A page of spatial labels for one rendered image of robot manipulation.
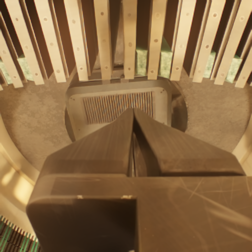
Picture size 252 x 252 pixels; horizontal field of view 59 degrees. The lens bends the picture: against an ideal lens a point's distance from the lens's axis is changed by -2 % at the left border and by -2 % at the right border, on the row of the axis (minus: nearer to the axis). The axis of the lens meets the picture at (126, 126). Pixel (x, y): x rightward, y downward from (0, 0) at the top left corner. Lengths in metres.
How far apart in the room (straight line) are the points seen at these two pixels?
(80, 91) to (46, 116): 0.53
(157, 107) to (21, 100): 0.87
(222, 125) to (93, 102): 0.93
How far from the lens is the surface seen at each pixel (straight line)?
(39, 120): 1.62
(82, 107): 1.14
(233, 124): 1.70
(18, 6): 0.23
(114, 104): 1.12
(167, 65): 0.22
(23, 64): 0.24
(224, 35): 0.24
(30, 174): 1.87
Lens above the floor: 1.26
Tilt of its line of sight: 55 degrees down
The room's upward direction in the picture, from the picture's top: 180 degrees clockwise
